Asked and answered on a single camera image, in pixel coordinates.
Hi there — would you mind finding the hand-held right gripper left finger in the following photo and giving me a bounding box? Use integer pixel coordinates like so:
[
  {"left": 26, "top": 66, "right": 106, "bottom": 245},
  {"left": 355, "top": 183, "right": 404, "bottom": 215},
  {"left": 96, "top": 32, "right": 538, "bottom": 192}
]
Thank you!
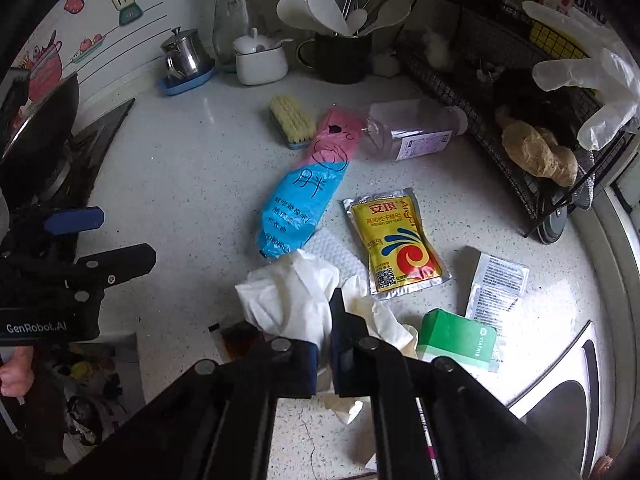
[{"left": 75, "top": 337, "right": 322, "bottom": 480}]

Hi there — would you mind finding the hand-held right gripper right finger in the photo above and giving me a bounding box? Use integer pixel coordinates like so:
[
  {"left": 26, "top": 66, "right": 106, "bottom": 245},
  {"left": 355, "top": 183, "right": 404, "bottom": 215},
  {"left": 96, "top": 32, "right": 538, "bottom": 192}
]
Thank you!
[{"left": 328, "top": 287, "right": 581, "bottom": 480}]

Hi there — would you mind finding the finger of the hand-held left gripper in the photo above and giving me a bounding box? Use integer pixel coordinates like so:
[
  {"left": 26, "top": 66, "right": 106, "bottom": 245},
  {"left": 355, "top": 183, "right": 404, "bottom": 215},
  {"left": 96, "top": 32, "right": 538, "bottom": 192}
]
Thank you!
[
  {"left": 10, "top": 206, "right": 106, "bottom": 241},
  {"left": 65, "top": 243, "right": 157, "bottom": 291}
]

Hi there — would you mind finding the white tissue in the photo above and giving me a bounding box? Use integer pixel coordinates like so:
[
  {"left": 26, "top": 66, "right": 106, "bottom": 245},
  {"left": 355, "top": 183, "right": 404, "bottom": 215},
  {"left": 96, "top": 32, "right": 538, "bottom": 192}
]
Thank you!
[{"left": 235, "top": 249, "right": 342, "bottom": 357}]

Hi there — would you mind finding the person's left hand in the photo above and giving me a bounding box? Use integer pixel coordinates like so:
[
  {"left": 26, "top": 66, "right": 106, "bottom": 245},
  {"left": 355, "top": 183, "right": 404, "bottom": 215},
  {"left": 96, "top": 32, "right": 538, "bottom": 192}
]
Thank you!
[{"left": 0, "top": 347, "right": 34, "bottom": 397}]

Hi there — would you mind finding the cream latex glove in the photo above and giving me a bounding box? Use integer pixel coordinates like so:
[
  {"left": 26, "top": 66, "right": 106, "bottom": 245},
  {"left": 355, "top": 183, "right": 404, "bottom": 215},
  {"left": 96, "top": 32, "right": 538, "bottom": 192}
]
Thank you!
[{"left": 320, "top": 277, "right": 418, "bottom": 426}]

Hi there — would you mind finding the black gas stove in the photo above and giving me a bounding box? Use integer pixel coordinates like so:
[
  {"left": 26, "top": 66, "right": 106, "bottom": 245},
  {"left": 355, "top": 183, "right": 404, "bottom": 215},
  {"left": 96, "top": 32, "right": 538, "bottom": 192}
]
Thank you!
[{"left": 0, "top": 97, "right": 137, "bottom": 261}]

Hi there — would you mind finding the brown sauce packet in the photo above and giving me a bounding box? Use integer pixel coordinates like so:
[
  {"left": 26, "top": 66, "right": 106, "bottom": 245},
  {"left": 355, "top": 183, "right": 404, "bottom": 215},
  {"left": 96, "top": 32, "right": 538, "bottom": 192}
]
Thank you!
[{"left": 209, "top": 321, "right": 263, "bottom": 361}]

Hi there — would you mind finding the white mesh sponge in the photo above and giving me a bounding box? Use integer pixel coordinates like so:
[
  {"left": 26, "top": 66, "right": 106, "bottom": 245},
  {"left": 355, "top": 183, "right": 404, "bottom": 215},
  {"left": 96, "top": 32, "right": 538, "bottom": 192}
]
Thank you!
[{"left": 305, "top": 230, "right": 368, "bottom": 283}]

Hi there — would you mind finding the colourful printed cloth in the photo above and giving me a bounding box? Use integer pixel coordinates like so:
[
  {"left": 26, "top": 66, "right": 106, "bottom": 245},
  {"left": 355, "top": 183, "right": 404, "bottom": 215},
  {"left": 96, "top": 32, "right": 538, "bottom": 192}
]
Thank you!
[{"left": 40, "top": 345, "right": 144, "bottom": 461}]

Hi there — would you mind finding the steel wok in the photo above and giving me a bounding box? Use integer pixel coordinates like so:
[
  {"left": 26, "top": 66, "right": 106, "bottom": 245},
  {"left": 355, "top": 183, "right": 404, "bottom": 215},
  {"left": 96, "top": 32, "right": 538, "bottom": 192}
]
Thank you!
[{"left": 0, "top": 71, "right": 82, "bottom": 163}]

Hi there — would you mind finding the green and white carton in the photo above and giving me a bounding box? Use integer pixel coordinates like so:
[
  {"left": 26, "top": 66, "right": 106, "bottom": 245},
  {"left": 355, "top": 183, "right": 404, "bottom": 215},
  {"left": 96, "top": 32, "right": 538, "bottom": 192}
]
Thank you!
[{"left": 415, "top": 309, "right": 502, "bottom": 373}]

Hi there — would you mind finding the yellow foil yeast packet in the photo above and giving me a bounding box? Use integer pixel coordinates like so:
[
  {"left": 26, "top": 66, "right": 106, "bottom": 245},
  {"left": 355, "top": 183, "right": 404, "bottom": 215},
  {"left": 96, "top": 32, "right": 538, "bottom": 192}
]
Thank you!
[{"left": 342, "top": 187, "right": 453, "bottom": 301}]

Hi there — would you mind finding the pink and blue plastic bag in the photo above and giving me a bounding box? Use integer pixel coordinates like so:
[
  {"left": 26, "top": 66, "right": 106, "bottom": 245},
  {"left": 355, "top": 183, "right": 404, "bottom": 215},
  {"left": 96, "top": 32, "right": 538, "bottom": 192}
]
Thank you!
[{"left": 256, "top": 105, "right": 367, "bottom": 263}]

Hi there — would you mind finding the white printed sachet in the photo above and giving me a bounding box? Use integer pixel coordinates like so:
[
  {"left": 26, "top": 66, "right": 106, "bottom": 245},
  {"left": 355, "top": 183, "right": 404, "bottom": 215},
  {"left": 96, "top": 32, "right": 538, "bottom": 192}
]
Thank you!
[{"left": 465, "top": 251, "right": 531, "bottom": 333}]

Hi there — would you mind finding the blue plastic dish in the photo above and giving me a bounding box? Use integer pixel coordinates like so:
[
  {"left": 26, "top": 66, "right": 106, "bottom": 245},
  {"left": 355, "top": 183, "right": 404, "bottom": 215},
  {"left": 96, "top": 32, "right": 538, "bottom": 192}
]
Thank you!
[{"left": 156, "top": 60, "right": 217, "bottom": 97}]

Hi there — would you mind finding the small steel pot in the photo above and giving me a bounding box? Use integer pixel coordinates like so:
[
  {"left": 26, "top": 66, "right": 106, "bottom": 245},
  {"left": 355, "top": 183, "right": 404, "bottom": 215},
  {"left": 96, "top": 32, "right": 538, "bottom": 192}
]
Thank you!
[{"left": 160, "top": 26, "right": 213, "bottom": 83}]

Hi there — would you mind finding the yellow bristle scrub brush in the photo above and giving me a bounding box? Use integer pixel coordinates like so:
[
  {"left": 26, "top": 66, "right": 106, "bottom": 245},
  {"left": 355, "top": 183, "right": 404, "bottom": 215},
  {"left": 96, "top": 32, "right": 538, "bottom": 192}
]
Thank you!
[{"left": 269, "top": 95, "right": 318, "bottom": 150}]

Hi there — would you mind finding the white and black appliance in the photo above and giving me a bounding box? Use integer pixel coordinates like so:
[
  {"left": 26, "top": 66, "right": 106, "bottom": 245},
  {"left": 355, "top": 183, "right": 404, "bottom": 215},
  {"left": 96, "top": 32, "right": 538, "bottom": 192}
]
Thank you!
[{"left": 505, "top": 320, "right": 617, "bottom": 480}]

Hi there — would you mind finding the clear plastic bottle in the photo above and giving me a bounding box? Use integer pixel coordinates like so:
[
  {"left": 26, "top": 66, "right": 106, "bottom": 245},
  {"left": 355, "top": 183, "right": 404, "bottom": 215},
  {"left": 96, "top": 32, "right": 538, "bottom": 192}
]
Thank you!
[{"left": 366, "top": 97, "right": 469, "bottom": 162}]

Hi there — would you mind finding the white lidded jar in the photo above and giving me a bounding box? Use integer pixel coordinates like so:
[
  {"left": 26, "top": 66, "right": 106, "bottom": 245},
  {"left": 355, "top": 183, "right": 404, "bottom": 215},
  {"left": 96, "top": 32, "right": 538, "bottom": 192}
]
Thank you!
[{"left": 234, "top": 27, "right": 293, "bottom": 86}]

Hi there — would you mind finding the tall glass bottle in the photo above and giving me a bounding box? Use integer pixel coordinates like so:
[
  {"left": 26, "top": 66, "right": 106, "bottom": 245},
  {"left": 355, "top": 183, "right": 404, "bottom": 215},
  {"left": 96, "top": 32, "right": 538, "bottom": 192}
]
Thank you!
[{"left": 212, "top": 0, "right": 251, "bottom": 73}]

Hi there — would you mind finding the ginger root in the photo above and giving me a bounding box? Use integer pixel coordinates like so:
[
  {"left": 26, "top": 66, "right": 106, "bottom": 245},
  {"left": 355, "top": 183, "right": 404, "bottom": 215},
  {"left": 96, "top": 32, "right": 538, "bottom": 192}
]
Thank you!
[{"left": 495, "top": 105, "right": 579, "bottom": 187}]

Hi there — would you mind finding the black utensil mug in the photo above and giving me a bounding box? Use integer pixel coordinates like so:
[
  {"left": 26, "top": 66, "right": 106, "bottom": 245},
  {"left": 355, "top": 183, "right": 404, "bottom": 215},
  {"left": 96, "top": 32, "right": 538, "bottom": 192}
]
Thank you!
[{"left": 296, "top": 30, "right": 373, "bottom": 85}]

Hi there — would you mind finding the white rice paddle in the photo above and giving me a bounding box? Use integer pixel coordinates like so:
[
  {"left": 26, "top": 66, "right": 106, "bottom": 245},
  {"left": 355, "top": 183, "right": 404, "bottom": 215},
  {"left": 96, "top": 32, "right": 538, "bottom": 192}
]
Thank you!
[
  {"left": 360, "top": 0, "right": 412, "bottom": 37},
  {"left": 276, "top": 0, "right": 323, "bottom": 36},
  {"left": 307, "top": 0, "right": 353, "bottom": 37}
]

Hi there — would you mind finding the garlic bulb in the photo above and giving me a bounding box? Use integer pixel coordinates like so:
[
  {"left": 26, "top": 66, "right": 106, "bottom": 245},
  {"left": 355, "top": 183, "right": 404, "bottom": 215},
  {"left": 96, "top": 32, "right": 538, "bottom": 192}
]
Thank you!
[{"left": 420, "top": 27, "right": 454, "bottom": 69}]

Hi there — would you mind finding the clear disposable glove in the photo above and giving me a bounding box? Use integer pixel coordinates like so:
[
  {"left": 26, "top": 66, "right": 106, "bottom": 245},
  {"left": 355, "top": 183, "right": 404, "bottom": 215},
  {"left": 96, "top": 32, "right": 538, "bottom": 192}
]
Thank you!
[
  {"left": 532, "top": 47, "right": 640, "bottom": 152},
  {"left": 522, "top": 0, "right": 618, "bottom": 53}
]

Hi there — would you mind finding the yellow and red box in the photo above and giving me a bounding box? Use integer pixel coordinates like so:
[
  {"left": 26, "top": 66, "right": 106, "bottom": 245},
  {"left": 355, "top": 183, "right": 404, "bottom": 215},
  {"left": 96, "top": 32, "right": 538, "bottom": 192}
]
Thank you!
[{"left": 529, "top": 0, "right": 609, "bottom": 61}]

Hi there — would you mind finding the black wire rack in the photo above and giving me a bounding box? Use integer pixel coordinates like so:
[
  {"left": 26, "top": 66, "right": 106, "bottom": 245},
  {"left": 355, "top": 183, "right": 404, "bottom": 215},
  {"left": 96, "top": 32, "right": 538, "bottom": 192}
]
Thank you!
[{"left": 395, "top": 0, "right": 633, "bottom": 241}]

